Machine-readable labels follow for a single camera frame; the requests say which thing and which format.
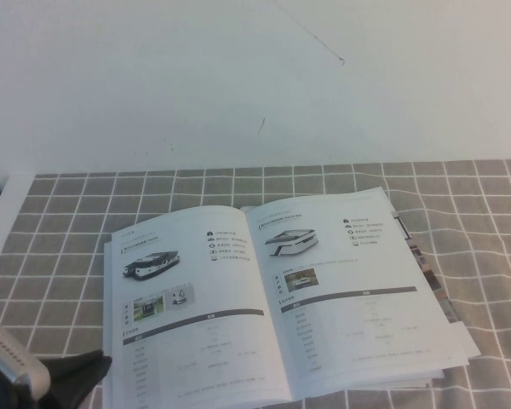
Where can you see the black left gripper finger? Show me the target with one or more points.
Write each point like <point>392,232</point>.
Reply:
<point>81,368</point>
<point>72,394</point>

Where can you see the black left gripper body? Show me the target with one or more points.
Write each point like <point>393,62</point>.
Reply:
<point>4,398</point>

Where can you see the white product catalogue book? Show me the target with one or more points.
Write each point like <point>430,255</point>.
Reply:
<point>323,319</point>

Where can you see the grey white checked tablecloth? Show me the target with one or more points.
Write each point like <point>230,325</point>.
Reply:
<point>47,255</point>

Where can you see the colour printed brochure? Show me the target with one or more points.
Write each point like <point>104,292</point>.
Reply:
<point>440,294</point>

